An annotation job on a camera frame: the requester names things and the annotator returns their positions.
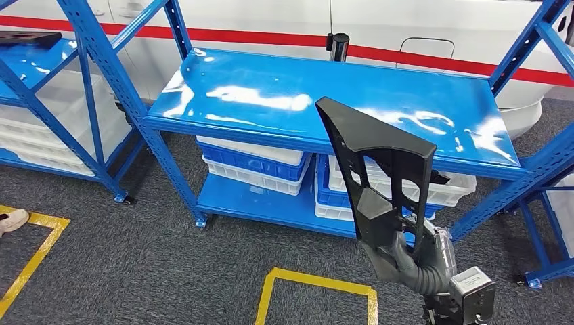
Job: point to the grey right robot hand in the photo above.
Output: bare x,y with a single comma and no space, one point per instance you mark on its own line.
441,251

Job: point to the black plastic car trim part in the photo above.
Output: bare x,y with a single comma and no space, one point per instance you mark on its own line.
441,178
358,130
27,39

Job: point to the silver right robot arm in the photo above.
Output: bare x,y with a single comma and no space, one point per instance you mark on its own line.
428,283

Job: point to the blue steel shelf rack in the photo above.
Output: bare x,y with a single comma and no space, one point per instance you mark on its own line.
314,76
27,67
538,242

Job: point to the blue plastic crate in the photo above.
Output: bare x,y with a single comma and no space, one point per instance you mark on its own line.
332,197
251,168

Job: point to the yellow floor tape square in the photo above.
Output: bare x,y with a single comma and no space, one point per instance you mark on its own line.
323,283
45,220

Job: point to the black stanchion post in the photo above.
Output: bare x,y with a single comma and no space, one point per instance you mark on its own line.
338,47

